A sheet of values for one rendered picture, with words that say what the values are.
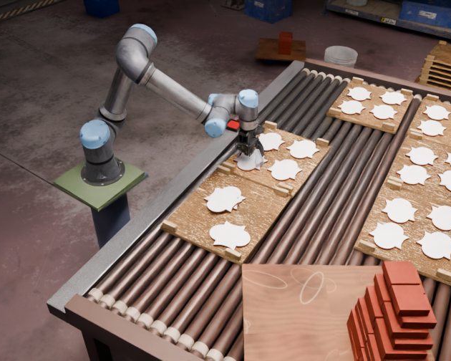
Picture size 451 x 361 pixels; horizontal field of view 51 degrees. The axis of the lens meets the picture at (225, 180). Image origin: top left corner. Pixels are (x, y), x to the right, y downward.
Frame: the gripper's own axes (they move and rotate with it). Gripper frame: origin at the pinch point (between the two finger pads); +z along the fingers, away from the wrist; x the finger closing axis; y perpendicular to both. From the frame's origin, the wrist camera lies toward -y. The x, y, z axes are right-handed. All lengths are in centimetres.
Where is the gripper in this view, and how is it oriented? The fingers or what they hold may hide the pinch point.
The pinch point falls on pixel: (250, 160)
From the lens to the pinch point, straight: 208.5
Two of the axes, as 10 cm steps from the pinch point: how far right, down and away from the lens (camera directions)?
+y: -5.2, 6.0, -6.1
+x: 8.5, 3.4, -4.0
